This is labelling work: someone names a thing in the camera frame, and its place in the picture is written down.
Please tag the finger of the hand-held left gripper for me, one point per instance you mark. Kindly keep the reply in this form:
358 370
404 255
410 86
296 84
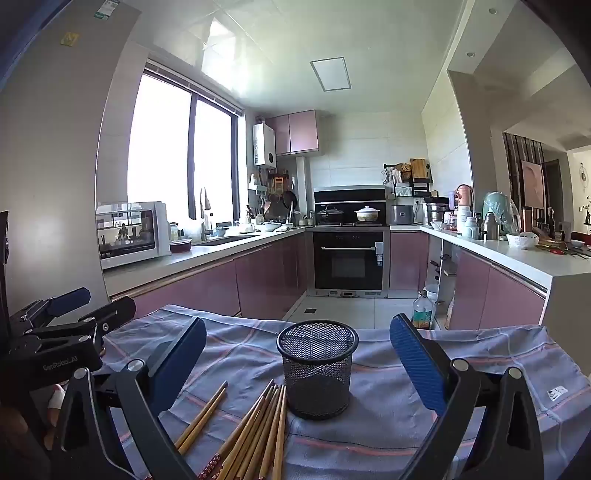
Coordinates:
69 300
115 311

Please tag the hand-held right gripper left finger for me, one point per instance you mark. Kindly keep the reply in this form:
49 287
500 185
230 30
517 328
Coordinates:
184 355

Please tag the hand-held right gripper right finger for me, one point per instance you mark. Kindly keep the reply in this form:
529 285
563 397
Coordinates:
415 360

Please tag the black mesh pen holder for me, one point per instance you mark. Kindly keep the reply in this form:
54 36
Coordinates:
317 369

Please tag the bundle of wooden chopsticks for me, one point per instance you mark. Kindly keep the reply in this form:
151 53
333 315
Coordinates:
258 429

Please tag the person's left hand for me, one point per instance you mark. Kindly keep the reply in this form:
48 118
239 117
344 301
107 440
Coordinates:
55 399

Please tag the oil bottle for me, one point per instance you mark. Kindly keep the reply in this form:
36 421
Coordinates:
422 314

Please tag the white bucket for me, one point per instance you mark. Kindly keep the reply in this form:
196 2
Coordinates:
431 294

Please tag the pink base cabinets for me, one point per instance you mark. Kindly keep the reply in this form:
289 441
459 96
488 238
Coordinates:
408 261
489 295
207 286

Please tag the white toaster oven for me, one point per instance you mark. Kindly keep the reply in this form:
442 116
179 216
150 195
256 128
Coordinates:
129 235

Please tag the grey checked tablecloth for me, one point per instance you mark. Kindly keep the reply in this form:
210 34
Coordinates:
369 438

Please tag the red bowl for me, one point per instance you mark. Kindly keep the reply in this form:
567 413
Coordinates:
180 246

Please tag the black built-in oven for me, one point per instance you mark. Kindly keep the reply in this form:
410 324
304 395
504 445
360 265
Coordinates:
348 261

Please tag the chrome kitchen faucet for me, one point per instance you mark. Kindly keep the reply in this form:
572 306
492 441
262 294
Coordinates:
204 212

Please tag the grey refrigerator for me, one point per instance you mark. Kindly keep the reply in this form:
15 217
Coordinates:
46 161

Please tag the silver countertop appliance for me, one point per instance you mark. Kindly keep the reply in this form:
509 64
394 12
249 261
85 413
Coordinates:
402 215

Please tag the stainless steamer pot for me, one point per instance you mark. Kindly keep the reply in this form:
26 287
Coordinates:
436 213

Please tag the steel thermos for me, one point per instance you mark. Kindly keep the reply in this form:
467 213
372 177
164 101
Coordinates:
491 228

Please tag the white casserole pot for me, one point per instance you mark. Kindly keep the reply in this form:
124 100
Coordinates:
367 213

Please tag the white bowl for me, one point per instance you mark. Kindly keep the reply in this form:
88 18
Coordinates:
521 241

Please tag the pink kettle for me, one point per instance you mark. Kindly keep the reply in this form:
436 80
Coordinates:
463 198

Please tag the black wok with lid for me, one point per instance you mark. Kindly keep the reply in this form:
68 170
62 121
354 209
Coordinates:
330 214

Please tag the light green appliance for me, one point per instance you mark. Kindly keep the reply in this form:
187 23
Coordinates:
501 210

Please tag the kitchen window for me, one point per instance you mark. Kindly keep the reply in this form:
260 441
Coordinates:
184 152

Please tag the black range hood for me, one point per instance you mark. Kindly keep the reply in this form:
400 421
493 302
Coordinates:
349 196

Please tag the hanging utensil rack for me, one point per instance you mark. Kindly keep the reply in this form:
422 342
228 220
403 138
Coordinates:
274 194

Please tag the striped curtain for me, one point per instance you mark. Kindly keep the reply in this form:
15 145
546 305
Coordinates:
515 170

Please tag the white water heater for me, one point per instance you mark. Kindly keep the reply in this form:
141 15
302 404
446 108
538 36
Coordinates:
264 145

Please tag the ceiling light panel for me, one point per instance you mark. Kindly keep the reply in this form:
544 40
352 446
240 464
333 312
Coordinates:
330 74

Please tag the black wall shelf rack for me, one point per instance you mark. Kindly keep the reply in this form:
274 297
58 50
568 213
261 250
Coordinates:
415 182

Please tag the pink wall cabinet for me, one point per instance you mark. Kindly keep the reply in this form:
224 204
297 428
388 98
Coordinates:
295 134

